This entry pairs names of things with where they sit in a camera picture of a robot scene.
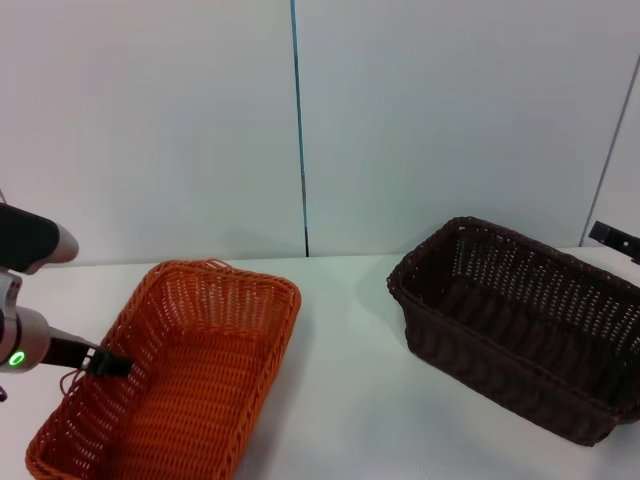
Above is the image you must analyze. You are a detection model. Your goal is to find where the orange woven plastic basket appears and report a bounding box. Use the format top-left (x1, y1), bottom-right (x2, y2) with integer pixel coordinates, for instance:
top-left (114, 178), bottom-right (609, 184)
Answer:
top-left (25, 258), bottom-right (304, 480)

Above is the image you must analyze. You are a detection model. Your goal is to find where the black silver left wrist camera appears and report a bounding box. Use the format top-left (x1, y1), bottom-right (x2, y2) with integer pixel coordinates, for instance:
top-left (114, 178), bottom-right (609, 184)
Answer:
top-left (0, 202), bottom-right (81, 276)

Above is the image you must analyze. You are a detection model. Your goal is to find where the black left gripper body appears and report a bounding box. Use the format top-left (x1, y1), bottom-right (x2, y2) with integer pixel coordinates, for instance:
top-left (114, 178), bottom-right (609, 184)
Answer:
top-left (41, 327), bottom-right (97, 372)

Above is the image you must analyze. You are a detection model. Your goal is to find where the dark brown woven basket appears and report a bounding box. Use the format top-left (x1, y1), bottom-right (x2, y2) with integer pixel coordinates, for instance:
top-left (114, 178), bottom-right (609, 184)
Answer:
top-left (384, 215), bottom-right (640, 448)

